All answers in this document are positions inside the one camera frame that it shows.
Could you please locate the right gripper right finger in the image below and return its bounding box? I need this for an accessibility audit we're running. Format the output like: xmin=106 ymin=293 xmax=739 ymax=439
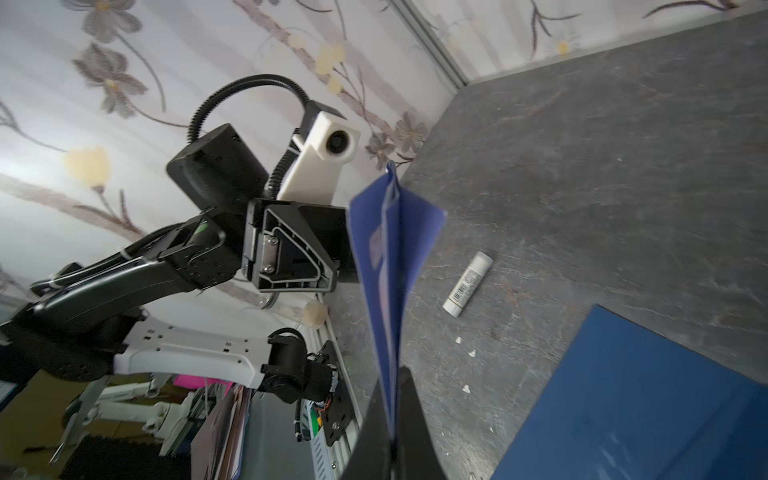
xmin=395 ymin=366 xmax=446 ymax=480

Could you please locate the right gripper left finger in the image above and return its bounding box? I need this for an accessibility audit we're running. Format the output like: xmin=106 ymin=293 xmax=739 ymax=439
xmin=341 ymin=383 xmax=392 ymax=480

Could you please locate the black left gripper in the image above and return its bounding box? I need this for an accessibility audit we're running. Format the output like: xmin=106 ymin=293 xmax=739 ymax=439
xmin=164 ymin=124 xmax=354 ymax=293

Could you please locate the white letter paper blue border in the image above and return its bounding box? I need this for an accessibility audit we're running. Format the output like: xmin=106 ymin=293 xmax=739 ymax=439
xmin=347 ymin=162 xmax=446 ymax=442

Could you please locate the dark blue envelope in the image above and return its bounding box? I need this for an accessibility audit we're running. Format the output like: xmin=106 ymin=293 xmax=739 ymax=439
xmin=494 ymin=306 xmax=767 ymax=479

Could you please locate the white glue stick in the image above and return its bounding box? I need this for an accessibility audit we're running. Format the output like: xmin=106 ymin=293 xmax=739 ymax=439
xmin=443 ymin=251 xmax=493 ymax=317

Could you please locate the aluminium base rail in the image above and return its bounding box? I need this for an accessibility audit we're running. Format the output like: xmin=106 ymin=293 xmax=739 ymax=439
xmin=299 ymin=320 xmax=362 ymax=480

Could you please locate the black corrugated cable conduit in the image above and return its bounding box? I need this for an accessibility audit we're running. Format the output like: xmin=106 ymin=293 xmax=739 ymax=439
xmin=187 ymin=73 xmax=312 ymax=199

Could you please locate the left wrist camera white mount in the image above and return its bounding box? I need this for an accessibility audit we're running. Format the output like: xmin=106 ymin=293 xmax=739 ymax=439
xmin=276 ymin=100 xmax=360 ymax=205

